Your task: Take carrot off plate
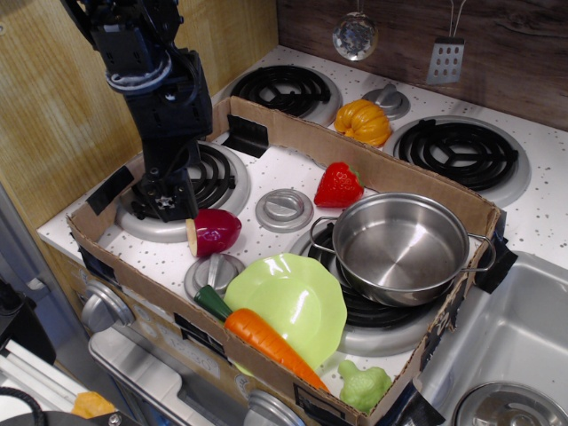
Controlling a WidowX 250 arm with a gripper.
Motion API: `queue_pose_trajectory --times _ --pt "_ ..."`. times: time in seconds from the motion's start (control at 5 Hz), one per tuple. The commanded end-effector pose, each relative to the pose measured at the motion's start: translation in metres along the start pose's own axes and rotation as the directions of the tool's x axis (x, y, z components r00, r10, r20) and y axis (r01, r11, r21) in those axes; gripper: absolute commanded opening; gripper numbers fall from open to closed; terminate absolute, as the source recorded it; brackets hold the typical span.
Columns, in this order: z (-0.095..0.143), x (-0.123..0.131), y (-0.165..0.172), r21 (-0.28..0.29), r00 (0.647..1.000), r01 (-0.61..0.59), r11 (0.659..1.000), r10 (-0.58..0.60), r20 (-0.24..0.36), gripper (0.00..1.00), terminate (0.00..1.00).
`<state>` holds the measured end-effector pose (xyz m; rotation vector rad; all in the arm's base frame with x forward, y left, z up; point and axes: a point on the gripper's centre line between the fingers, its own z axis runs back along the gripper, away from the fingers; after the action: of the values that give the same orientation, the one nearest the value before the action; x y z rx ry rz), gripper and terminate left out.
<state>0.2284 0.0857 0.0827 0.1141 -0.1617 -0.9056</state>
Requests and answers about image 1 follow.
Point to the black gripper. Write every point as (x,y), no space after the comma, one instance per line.
(171,119)

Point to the orange toy carrot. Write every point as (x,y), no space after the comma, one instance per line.
(256,332)

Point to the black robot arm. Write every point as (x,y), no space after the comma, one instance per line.
(136,41)

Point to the light green plastic plate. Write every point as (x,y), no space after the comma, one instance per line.
(299,298)

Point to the front left black burner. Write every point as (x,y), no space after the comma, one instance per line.
(220,181)

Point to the black burner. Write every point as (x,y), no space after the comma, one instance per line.
(220,181)
(473,153)
(298,91)
(371,329)

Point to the purple toy onion half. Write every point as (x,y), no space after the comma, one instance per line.
(212,231)

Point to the front silver stove knob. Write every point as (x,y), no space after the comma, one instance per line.
(217,271)

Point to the silver stove knob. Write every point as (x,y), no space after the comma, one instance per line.
(394,103)
(284,210)
(217,271)

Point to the centre silver stove knob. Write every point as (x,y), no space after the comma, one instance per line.
(284,210)

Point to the silver oven front knob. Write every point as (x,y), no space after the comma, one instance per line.
(104,308)

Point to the silver oven knob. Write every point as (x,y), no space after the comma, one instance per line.
(104,308)
(266,410)

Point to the brown cardboard fence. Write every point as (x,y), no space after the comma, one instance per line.
(379,172)

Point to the back left black burner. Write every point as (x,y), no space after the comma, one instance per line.
(298,91)

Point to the red toy strawberry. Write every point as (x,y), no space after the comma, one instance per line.
(339,187)

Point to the yellow toy pumpkin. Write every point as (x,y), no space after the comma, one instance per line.
(363,121)

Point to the orange object bottom left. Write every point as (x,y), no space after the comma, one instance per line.
(90,404)

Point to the stainless steel pot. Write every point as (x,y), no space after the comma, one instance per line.
(400,249)

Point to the hanging metal strainer ladle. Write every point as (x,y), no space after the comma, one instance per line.
(355,35)

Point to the back silver stove knob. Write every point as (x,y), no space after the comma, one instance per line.
(394,103)

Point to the front right black burner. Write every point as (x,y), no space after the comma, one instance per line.
(371,329)

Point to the green toy broccoli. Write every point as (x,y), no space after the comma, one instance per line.
(362,389)

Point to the back right black burner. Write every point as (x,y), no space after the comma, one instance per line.
(473,153)

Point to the hanging metal slotted spatula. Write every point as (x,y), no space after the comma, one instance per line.
(447,52)

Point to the stainless steel sink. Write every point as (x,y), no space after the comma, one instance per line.
(516,334)

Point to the silver sink drain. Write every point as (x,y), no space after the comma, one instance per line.
(504,403)

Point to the silver oven door handle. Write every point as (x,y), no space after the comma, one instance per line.
(147,377)

